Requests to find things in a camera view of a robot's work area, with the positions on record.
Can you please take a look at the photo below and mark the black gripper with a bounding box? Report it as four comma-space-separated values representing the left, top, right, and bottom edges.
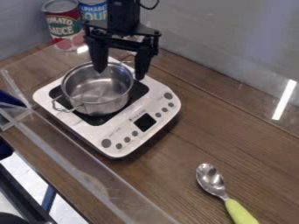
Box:
83, 20, 162, 81

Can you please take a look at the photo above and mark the silver pot with handles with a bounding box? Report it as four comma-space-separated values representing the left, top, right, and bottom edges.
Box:
51, 62, 135, 116

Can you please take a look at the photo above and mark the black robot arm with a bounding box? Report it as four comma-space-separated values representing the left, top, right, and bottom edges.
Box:
83, 0, 162, 81

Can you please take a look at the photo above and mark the white and black stove top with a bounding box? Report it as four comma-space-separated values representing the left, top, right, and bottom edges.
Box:
32, 58, 182, 158

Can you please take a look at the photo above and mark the alphabet soup can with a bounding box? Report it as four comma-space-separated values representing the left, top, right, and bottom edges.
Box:
77, 0, 108, 28

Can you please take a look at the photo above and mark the tomato sauce can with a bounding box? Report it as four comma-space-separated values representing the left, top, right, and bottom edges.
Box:
41, 0, 83, 51

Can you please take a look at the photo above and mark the clear acrylic front barrier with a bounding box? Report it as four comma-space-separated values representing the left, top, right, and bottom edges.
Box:
0, 69, 179, 224

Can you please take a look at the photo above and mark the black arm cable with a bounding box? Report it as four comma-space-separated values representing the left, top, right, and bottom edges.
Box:
138, 0, 162, 11

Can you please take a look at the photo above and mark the spoon with green handle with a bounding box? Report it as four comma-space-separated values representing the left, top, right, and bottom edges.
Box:
196, 163, 260, 224

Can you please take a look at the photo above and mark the black metal table frame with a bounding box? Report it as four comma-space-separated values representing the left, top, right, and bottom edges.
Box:
0, 164, 57, 224

